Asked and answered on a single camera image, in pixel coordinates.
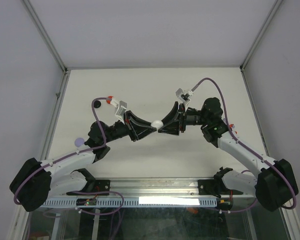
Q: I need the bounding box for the red earbud case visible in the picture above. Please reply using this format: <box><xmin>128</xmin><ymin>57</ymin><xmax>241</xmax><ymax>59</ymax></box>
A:
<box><xmin>106</xmin><ymin>96</ymin><xmax>113</xmax><ymax>104</ymax></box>

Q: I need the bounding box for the purple cable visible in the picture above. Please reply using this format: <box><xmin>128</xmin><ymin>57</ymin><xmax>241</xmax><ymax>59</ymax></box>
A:
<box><xmin>12</xmin><ymin>96</ymin><xmax>125</xmax><ymax>240</ymax></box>
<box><xmin>192</xmin><ymin>77</ymin><xmax>298</xmax><ymax>215</ymax></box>

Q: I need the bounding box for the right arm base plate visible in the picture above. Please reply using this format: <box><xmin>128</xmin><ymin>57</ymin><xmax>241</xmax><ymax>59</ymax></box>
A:
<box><xmin>197</xmin><ymin>179</ymin><xmax>221</xmax><ymax>198</ymax></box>

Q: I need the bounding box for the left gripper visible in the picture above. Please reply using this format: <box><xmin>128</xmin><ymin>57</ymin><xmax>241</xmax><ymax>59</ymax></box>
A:
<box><xmin>102</xmin><ymin>111</ymin><xmax>157</xmax><ymax>144</ymax></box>

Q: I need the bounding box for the slotted cable duct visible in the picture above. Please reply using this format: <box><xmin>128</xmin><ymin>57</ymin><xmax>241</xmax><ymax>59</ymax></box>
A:
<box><xmin>42</xmin><ymin>196</ymin><xmax>217</xmax><ymax>209</ymax></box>

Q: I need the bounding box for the aluminium mounting rail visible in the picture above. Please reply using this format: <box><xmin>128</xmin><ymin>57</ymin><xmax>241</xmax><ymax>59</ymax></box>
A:
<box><xmin>49</xmin><ymin>176</ymin><xmax>258</xmax><ymax>200</ymax></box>

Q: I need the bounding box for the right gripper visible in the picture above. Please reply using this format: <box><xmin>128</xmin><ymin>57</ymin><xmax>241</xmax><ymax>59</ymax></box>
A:
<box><xmin>157</xmin><ymin>101</ymin><xmax>210</xmax><ymax>136</ymax></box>

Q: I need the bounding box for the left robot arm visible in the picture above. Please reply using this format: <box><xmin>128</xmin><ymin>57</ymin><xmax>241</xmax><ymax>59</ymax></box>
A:
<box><xmin>9</xmin><ymin>111</ymin><xmax>164</xmax><ymax>212</ymax></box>

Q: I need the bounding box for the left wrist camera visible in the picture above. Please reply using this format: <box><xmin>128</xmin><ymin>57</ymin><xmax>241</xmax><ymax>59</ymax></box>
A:
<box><xmin>110</xmin><ymin>97</ymin><xmax>128</xmax><ymax>122</ymax></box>

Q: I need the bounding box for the black earbud case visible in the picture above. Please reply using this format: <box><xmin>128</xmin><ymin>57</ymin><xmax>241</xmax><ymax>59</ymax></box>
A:
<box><xmin>93</xmin><ymin>100</ymin><xmax>102</xmax><ymax>109</ymax></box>

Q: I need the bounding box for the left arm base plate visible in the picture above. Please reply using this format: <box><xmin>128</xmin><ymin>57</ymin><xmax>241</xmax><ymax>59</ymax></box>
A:
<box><xmin>66</xmin><ymin>179</ymin><xmax>111</xmax><ymax>196</ymax></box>

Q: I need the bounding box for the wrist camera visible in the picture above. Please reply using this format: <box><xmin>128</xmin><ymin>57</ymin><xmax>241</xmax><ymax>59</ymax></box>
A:
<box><xmin>175</xmin><ymin>88</ymin><xmax>194</xmax><ymax>105</ymax></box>
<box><xmin>110</xmin><ymin>97</ymin><xmax>128</xmax><ymax>122</ymax></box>

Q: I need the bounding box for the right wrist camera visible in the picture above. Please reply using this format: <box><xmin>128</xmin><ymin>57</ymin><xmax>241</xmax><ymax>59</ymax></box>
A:
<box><xmin>175</xmin><ymin>88</ymin><xmax>194</xmax><ymax>105</ymax></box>

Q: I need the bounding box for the purple earbud case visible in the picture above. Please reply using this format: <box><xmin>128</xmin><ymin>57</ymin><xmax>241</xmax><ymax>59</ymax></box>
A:
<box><xmin>74</xmin><ymin>137</ymin><xmax>85</xmax><ymax>148</ymax></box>

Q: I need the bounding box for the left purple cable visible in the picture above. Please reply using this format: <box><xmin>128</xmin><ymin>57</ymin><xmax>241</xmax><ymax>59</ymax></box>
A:
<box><xmin>12</xmin><ymin>96</ymin><xmax>125</xmax><ymax>240</ymax></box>

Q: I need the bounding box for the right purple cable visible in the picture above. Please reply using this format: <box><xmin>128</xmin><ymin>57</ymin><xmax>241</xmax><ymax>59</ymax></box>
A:
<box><xmin>192</xmin><ymin>77</ymin><xmax>298</xmax><ymax>215</ymax></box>

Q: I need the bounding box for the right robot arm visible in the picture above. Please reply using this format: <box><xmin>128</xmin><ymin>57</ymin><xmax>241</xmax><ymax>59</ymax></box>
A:
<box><xmin>158</xmin><ymin>97</ymin><xmax>299</xmax><ymax>212</ymax></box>

